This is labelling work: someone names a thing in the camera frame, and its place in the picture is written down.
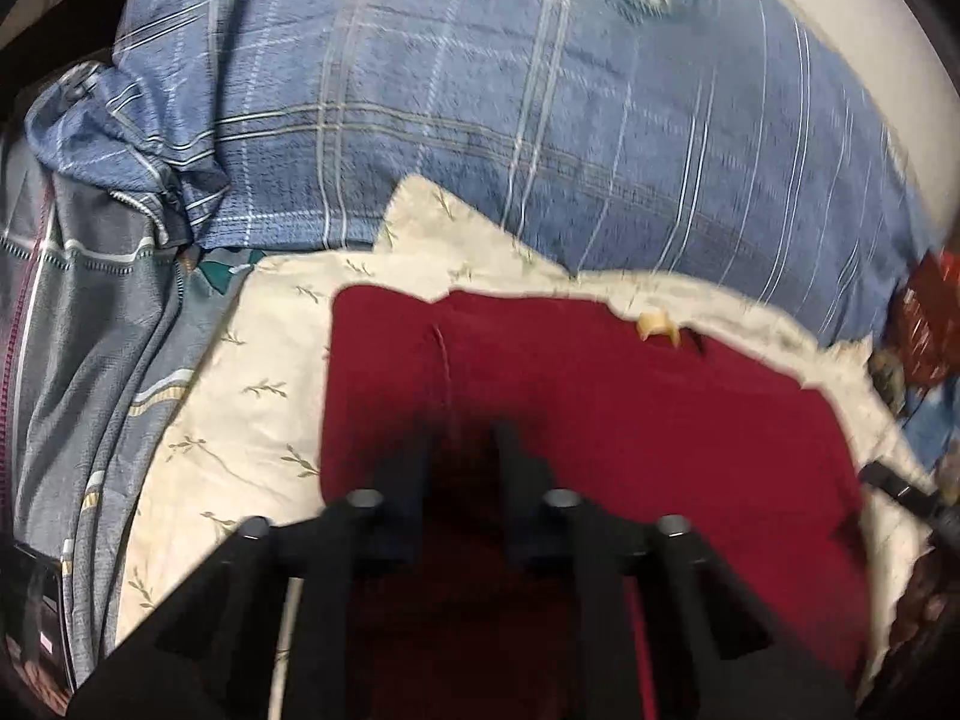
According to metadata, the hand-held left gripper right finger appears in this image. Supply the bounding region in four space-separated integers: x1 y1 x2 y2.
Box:
491 420 856 720

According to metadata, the red small garment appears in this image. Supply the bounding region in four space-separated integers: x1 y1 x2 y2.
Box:
319 285 875 720

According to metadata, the red patterned cloth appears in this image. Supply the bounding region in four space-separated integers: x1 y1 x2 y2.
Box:
870 247 960 421

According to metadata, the cream leaf-print cloth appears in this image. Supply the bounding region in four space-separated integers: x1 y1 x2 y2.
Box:
112 174 938 720

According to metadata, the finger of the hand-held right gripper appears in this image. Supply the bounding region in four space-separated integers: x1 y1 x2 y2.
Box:
859 461 960 541

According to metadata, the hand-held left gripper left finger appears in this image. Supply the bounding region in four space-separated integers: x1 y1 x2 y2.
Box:
69 420 451 720

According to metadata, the grey striped bedsheet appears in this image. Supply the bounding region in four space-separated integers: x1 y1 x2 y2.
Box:
0 131 263 691

